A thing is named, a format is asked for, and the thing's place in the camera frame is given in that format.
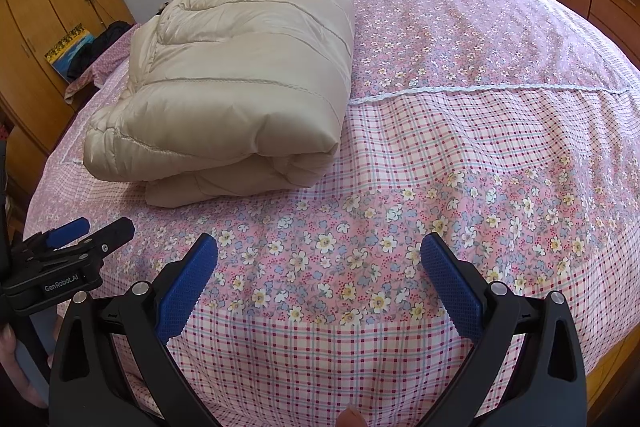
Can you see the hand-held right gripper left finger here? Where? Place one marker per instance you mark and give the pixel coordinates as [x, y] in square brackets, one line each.
[187, 282]

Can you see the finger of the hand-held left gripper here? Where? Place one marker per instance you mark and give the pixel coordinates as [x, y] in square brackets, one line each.
[112, 234]
[67, 229]

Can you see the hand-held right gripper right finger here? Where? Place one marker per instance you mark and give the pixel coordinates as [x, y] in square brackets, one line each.
[450, 282]

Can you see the beige down jacket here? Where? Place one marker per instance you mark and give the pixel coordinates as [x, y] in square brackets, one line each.
[240, 82]

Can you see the person's left hand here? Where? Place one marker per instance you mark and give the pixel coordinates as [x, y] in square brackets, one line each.
[15, 382]

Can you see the person's right hand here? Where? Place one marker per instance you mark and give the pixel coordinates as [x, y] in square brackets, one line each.
[351, 419]

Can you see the pink floral bedspread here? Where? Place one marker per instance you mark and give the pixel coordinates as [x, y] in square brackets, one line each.
[475, 132]

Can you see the pink floral covered side table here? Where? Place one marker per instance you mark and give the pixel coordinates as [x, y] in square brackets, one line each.
[107, 67]

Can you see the dark clothing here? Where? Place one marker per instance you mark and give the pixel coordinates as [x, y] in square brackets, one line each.
[107, 42]

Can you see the patterned cloth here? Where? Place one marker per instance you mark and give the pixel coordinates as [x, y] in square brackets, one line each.
[170, 3]

